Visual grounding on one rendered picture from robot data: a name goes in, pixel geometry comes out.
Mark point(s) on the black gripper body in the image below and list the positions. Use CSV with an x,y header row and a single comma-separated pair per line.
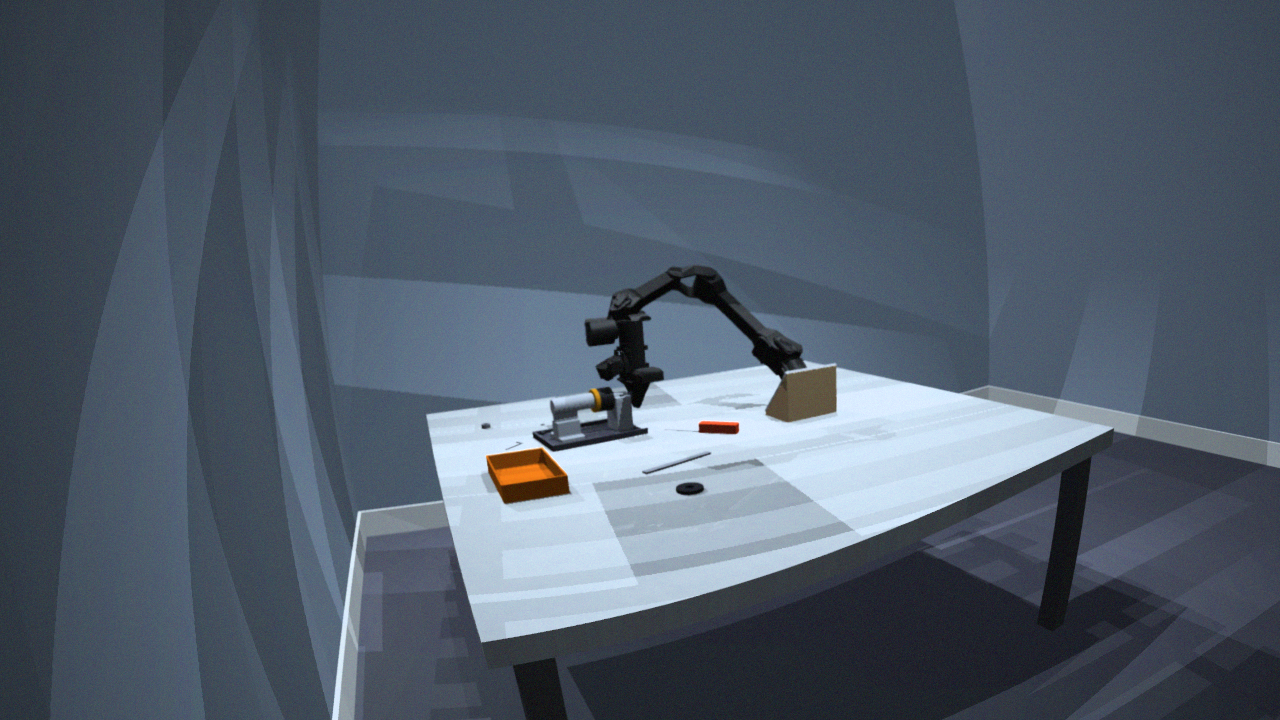
x,y
640,371

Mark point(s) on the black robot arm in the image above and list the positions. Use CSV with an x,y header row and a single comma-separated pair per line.
x,y
625,317

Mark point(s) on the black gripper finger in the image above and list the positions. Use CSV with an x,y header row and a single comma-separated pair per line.
x,y
628,388
638,391

